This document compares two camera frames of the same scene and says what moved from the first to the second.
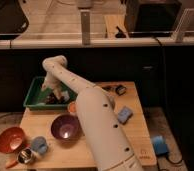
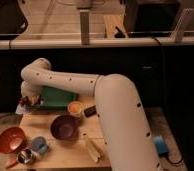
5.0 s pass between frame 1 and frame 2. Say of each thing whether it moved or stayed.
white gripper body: moved
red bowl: stayed
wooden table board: stayed
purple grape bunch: moved
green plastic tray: stayed
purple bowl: stayed
